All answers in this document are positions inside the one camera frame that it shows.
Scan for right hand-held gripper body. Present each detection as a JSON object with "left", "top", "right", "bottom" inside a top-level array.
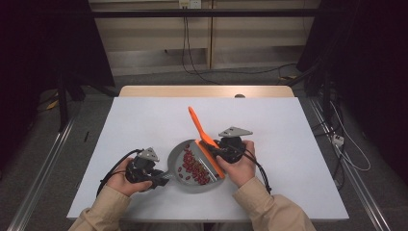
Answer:
[{"left": 214, "top": 126, "right": 254, "bottom": 163}]

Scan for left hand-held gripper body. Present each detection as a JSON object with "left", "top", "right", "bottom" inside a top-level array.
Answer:
[{"left": 125, "top": 146, "right": 161, "bottom": 185}]

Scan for grey dustpan with orange edge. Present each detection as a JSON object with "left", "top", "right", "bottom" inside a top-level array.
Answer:
[{"left": 161, "top": 139, "right": 226, "bottom": 194}]

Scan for orange brush with grey bristles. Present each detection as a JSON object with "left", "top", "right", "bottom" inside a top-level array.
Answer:
[{"left": 188, "top": 106, "right": 226, "bottom": 180}]

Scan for group of red beans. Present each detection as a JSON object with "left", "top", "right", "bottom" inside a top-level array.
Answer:
[{"left": 177, "top": 143, "right": 221, "bottom": 187}]

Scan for person's right hand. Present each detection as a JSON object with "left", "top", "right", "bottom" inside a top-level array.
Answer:
[{"left": 216, "top": 140, "right": 257, "bottom": 189}]

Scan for person's left hand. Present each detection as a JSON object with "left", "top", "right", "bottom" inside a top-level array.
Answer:
[{"left": 107, "top": 167, "right": 153, "bottom": 197}]

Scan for wooden table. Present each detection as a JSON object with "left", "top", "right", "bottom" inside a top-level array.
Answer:
[{"left": 118, "top": 85, "right": 295, "bottom": 98}]

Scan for black metal stand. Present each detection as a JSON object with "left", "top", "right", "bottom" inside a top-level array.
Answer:
[{"left": 57, "top": 72, "right": 71, "bottom": 133}]

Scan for black horizontal bar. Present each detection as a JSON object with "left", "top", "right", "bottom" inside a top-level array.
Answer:
[{"left": 90, "top": 9, "right": 321, "bottom": 19}]

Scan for dark curtain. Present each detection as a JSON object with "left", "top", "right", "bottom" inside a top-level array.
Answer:
[
  {"left": 296, "top": 0, "right": 408, "bottom": 184},
  {"left": 0, "top": 0, "right": 115, "bottom": 167}
]

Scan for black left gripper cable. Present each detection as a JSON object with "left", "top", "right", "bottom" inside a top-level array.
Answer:
[{"left": 95, "top": 148, "right": 144, "bottom": 197}]

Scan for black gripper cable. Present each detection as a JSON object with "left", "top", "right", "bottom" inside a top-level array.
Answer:
[
  {"left": 95, "top": 148, "right": 144, "bottom": 197},
  {"left": 239, "top": 148, "right": 273, "bottom": 195}
]

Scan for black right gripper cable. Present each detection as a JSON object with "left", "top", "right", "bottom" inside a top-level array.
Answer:
[{"left": 239, "top": 148, "right": 273, "bottom": 195}]

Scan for aluminium floor rail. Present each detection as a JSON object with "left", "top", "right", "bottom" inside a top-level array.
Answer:
[
  {"left": 307, "top": 95, "right": 393, "bottom": 231},
  {"left": 6, "top": 112, "right": 80, "bottom": 231}
]

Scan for black hanging cables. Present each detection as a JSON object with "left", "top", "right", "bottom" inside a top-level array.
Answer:
[{"left": 181, "top": 15, "right": 222, "bottom": 86}]

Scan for white cable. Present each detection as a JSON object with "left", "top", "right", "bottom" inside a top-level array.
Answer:
[{"left": 329, "top": 100, "right": 372, "bottom": 172}]

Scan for white wall socket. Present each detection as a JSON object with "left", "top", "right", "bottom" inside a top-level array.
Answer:
[{"left": 178, "top": 0, "right": 203, "bottom": 10}]

